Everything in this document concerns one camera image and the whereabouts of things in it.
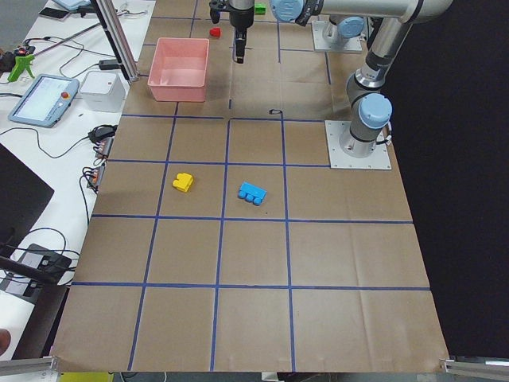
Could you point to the yellow toy block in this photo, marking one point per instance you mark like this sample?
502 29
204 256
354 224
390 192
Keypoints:
183 182

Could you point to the aluminium frame post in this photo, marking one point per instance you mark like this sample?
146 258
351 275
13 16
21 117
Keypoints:
110 22

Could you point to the black phone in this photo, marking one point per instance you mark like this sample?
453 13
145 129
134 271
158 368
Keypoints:
53 13

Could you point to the black power adapter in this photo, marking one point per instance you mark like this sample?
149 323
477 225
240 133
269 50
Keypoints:
108 64

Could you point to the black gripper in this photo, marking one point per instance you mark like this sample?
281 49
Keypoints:
240 18

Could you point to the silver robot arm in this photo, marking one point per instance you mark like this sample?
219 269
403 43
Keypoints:
371 111

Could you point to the pink plastic box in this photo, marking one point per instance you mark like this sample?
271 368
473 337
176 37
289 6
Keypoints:
179 69

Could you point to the red toy block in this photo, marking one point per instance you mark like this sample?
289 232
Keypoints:
215 32

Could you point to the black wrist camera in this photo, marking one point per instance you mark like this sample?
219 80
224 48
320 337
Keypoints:
216 7

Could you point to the green toy block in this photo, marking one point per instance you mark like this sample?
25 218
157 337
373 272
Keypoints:
259 8

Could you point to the white cube device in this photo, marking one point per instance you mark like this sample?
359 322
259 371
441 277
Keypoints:
103 91

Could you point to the blue toy block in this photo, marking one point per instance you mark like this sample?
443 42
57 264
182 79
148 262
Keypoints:
251 193

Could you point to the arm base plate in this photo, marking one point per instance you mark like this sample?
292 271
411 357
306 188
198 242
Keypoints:
327 39
347 153

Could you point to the teach pendant tablet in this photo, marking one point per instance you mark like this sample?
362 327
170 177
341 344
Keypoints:
45 102

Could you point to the green plastic clamp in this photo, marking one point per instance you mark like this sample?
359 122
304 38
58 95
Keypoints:
22 63

